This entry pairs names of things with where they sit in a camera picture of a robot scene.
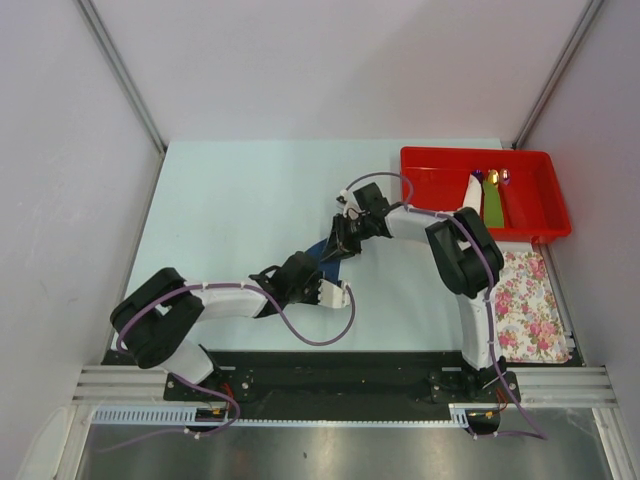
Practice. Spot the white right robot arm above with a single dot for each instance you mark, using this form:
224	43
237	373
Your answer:
466	256

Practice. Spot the right aluminium frame post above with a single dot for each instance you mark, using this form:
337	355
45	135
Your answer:
575	41

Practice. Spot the red napkin roll with spoon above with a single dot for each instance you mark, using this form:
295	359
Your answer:
510	197

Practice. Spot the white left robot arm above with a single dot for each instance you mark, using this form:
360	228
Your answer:
154	321

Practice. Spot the aluminium frame post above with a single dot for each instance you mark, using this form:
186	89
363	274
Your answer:
575	41
116	64

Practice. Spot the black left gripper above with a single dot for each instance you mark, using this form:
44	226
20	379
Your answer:
315	278

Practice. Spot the left aluminium frame post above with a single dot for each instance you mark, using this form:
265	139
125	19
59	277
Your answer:
116	64

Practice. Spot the aluminium front rail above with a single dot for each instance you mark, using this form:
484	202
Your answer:
540	386

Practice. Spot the floral cloth mat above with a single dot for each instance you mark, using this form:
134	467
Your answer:
529	328

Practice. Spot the red plastic bin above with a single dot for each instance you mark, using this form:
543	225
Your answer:
440	177

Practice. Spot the white napkin roll with utensil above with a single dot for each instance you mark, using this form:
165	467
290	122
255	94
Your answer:
474	191

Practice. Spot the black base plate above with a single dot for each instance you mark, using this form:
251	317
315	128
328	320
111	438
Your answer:
347	386

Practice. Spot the green napkin roll with spoon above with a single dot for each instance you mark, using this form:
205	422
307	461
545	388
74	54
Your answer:
493	214

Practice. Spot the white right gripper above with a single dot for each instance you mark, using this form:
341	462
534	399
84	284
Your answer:
334	248

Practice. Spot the dark blue paper napkin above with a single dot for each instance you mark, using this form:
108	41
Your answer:
328	270

